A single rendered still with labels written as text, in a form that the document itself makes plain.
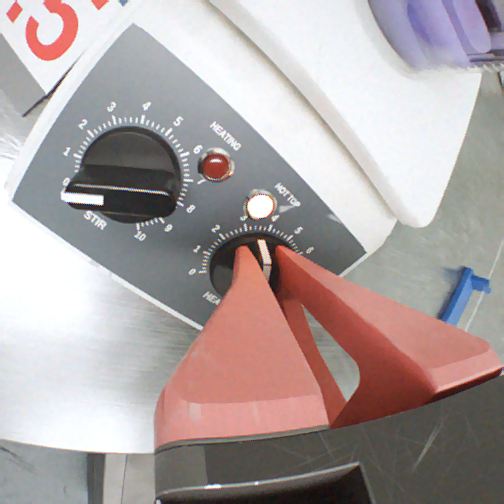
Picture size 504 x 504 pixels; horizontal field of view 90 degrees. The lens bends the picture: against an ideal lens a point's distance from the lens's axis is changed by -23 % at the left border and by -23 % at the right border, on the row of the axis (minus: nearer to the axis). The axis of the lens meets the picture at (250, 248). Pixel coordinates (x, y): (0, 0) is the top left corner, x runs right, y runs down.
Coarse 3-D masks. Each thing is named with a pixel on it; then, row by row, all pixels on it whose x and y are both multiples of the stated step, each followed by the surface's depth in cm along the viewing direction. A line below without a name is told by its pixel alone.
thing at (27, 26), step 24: (0, 0) 8; (24, 0) 8; (48, 0) 8; (72, 0) 8; (96, 0) 8; (24, 24) 9; (48, 24) 9; (72, 24) 9; (96, 24) 9; (48, 48) 9; (72, 48) 10; (48, 72) 10
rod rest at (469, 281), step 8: (464, 272) 32; (472, 272) 32; (464, 280) 32; (472, 280) 32; (480, 280) 31; (488, 280) 30; (456, 288) 32; (464, 288) 31; (472, 288) 33; (480, 288) 32; (456, 296) 31; (464, 296) 32; (448, 304) 32; (456, 304) 31; (464, 304) 32; (448, 312) 31; (456, 312) 31; (448, 320) 31; (456, 320) 32
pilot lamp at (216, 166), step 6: (210, 156) 9; (216, 156) 9; (222, 156) 9; (204, 162) 9; (210, 162) 9; (216, 162) 9; (222, 162) 9; (228, 162) 10; (204, 168) 9; (210, 168) 9; (216, 168) 9; (222, 168) 9; (228, 168) 10; (210, 174) 9; (216, 174) 10; (222, 174) 10
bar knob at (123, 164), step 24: (96, 144) 8; (120, 144) 8; (144, 144) 9; (168, 144) 9; (96, 168) 8; (120, 168) 9; (144, 168) 9; (168, 168) 9; (72, 192) 8; (96, 192) 8; (120, 192) 8; (144, 192) 8; (168, 192) 8; (120, 216) 10; (144, 216) 8; (168, 216) 9
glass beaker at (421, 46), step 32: (384, 0) 6; (416, 0) 6; (448, 0) 5; (480, 0) 4; (384, 32) 7; (416, 32) 6; (448, 32) 6; (480, 32) 5; (416, 64) 8; (448, 64) 7; (480, 64) 6
